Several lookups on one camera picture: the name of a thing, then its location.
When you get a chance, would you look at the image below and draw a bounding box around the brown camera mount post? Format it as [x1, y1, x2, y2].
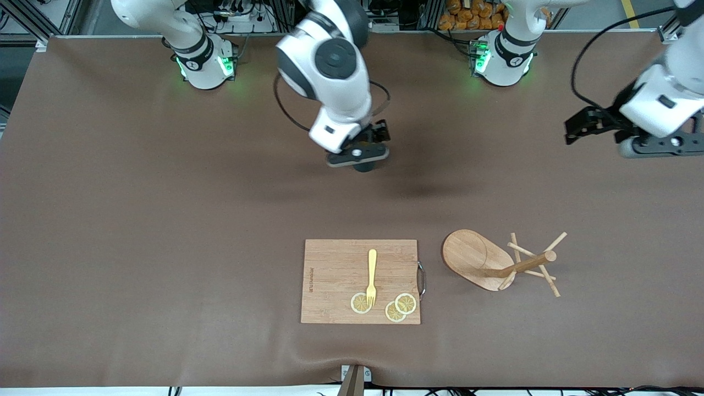
[337, 364, 372, 396]

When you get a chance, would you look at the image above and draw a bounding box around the white power strip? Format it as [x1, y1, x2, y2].
[212, 0, 276, 34]

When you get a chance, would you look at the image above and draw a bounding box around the orange snack packages pile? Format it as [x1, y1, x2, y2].
[438, 0, 509, 31]

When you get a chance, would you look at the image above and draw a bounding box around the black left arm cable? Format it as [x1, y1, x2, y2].
[570, 5, 677, 113]

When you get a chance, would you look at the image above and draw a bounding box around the brown table mat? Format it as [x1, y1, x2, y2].
[0, 30, 704, 390]

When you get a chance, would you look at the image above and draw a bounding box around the wooden mug tree rack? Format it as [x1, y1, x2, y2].
[442, 229, 568, 298]

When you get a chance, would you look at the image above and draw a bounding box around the yellow plastic fork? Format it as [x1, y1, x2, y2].
[366, 249, 379, 307]

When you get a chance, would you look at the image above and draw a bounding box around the white electrical connector block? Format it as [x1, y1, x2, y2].
[367, 0, 401, 34]

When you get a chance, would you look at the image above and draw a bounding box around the bamboo cutting board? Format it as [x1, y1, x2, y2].
[300, 239, 422, 325]

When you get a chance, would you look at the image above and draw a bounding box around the aluminium frame strut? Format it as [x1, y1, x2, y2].
[657, 16, 677, 45]
[0, 0, 51, 53]

